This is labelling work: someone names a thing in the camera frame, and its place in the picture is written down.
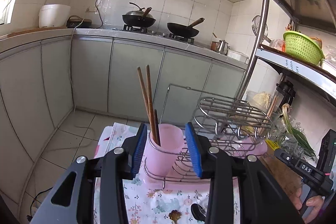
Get gas stove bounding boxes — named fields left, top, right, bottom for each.
left=113, top=25, right=196, bottom=43

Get white counter container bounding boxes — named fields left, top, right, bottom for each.
left=227, top=49, right=249, bottom=62

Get clear bag of vegetables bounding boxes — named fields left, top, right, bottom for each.
left=273, top=119, right=307, bottom=156

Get orange and white packet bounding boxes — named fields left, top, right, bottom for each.
left=310, top=36, right=323, bottom=48

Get black wok with lid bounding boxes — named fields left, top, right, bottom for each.
left=122, top=2, right=156, bottom=28

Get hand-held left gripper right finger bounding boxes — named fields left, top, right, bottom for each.
left=184, top=122, right=302, bottom=224

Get metal storage shelf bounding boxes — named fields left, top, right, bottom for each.
left=236, top=0, right=336, bottom=109

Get metal wire utensil rack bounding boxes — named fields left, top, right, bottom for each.
left=143, top=84, right=273, bottom=189

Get white rice cooker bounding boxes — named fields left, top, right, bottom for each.
left=39, top=4, right=71, bottom=28

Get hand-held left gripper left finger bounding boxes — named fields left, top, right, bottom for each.
left=35, top=122, right=148, bottom=224

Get black floor cable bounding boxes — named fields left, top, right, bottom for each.
left=28, top=187, right=53, bottom=222

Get dark brown chopstick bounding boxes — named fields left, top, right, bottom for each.
left=154, top=109, right=161, bottom=147

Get grey kitchen counter cabinets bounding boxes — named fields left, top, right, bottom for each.
left=0, top=28, right=248, bottom=214

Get black countertop appliance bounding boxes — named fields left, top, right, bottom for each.
left=66, top=15, right=92, bottom=29

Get pink plastic utensil holder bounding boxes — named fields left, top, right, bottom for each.
left=143, top=123, right=268, bottom=191

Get wire skimmer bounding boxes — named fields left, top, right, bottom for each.
left=252, top=15, right=271, bottom=42

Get green plastic basket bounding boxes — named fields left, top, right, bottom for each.
left=283, top=31, right=324, bottom=65

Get gold flower spoon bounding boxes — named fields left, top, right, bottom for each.
left=168, top=210, right=183, bottom=224

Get steel kettle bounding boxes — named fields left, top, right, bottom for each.
left=217, top=40, right=229, bottom=54

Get black spoon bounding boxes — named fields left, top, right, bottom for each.
left=191, top=203, right=206, bottom=222

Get black blender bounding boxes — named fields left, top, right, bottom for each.
left=274, top=80, right=296, bottom=111

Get black wall power cable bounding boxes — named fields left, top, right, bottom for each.
left=95, top=0, right=108, bottom=29

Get white shelf box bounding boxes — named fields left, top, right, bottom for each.
left=319, top=57, right=336, bottom=72

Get white power cable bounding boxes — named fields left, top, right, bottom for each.
left=47, top=18, right=95, bottom=152

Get floral table cloth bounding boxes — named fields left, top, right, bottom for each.
left=93, top=123, right=242, bottom=224

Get person's right hand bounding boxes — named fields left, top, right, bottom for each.
left=293, top=183, right=328, bottom=224

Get green onions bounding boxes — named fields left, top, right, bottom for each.
left=281, top=104, right=317, bottom=159

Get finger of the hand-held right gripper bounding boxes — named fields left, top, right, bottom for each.
left=274, top=148, right=299, bottom=170

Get napa cabbage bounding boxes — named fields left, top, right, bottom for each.
left=252, top=91, right=272, bottom=110

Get black wok with wooden handle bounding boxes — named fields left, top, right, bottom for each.
left=167, top=17, right=205, bottom=38

